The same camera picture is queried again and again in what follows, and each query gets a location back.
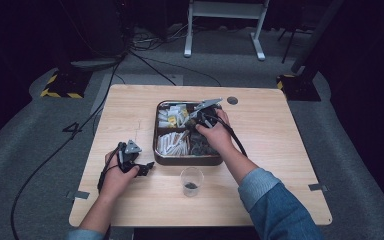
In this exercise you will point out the dark brown compartment tray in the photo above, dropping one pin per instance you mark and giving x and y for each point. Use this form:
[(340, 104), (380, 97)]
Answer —
[(188, 160)]

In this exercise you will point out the person's right hand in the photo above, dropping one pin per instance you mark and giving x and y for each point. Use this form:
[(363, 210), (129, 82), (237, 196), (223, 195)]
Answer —
[(217, 135)]

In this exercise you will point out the person's left hand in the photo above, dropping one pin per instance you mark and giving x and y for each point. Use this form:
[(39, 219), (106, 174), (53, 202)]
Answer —
[(116, 180)]

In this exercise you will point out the yellow black striped stand base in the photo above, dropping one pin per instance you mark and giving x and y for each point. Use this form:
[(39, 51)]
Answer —
[(65, 85), (298, 88)]

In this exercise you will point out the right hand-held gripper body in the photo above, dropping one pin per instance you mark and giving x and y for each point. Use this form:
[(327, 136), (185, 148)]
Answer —
[(206, 106)]

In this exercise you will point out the row of white stick sachets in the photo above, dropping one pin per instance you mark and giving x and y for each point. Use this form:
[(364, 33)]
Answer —
[(172, 143)]

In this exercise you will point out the dark granules in cup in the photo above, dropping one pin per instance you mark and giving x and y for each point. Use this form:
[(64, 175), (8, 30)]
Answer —
[(190, 185)]

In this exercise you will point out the pile of white yellow packets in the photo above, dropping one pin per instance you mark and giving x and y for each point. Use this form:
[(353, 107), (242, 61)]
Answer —
[(173, 117)]

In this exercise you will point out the grey metal post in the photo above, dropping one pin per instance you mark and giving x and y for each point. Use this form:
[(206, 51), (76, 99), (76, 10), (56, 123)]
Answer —
[(316, 36)]

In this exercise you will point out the white metal desk frame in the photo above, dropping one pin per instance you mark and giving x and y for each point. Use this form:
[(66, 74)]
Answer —
[(225, 13)]

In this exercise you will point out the grey tape strip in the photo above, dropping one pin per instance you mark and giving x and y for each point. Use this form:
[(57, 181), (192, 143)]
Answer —
[(77, 194), (318, 187)]

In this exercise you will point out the clear plastic cup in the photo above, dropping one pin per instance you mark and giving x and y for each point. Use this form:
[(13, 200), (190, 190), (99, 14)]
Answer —
[(192, 181)]

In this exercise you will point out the pile of dark packets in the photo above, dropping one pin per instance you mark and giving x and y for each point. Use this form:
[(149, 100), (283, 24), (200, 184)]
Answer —
[(201, 145)]

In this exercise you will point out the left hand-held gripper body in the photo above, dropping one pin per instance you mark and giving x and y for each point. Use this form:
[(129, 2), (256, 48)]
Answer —
[(129, 154)]

